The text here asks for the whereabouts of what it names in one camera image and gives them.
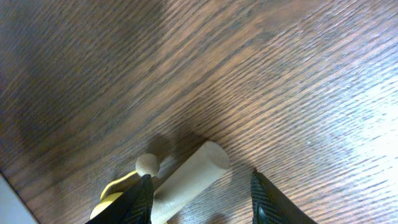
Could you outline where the yellow wooden rattle drum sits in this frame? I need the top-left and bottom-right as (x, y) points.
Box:
(100, 141), (231, 223)

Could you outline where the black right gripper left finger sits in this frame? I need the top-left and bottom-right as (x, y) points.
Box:
(87, 174), (154, 224)

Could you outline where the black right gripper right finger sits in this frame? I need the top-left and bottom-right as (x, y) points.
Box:
(250, 169), (317, 224)

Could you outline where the white cardboard box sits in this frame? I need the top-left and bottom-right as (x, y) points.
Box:
(0, 175), (38, 224)

